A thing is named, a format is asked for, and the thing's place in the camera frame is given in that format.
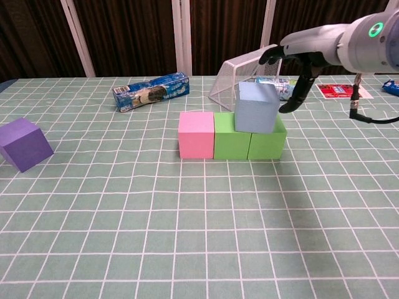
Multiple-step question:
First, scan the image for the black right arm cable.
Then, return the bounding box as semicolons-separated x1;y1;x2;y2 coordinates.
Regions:
349;72;399;125

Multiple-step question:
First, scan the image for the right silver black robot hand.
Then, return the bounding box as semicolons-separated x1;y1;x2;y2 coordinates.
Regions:
259;24;347;114

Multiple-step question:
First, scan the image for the white wire mesh rack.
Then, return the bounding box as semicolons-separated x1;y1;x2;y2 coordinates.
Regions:
208;44;285;112

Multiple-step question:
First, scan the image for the small dark blue cookie packet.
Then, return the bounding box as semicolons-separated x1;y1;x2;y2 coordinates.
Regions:
382;79;399;97

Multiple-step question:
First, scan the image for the long blue cookie package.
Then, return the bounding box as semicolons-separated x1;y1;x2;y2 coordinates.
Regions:
112;72;191;113

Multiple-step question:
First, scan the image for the green foam cube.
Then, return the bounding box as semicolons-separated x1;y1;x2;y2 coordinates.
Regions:
213;112;252;160
247;114;288;160

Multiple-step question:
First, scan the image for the pink foam cube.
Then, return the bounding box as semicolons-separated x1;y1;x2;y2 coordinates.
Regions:
178;112;216;159

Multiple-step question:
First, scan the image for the red white printed card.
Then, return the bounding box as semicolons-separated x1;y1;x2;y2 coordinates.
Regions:
315;82;374;100

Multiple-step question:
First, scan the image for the purple foam cube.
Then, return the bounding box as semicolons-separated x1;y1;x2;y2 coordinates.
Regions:
0;117;55;173

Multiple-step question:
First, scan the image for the light blue foam cube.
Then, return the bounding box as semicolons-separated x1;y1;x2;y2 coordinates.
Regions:
233;82;281;135

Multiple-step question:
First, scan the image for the dark brown curtain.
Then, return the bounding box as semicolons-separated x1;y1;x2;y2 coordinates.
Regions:
0;0;399;82

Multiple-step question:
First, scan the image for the green checked tablecloth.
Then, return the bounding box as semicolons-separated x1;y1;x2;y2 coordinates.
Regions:
0;74;399;299

